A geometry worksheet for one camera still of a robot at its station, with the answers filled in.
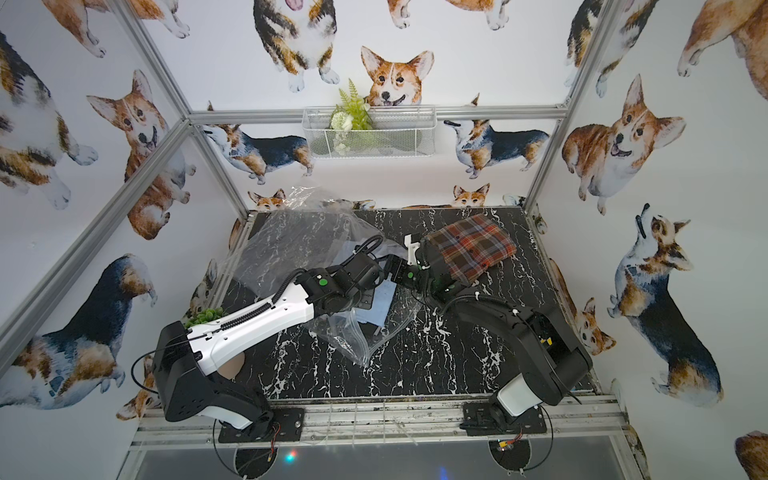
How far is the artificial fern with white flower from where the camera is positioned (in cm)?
81

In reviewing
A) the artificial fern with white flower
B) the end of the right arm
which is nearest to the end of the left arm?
the end of the right arm

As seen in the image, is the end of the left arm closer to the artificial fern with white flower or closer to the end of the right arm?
the end of the right arm
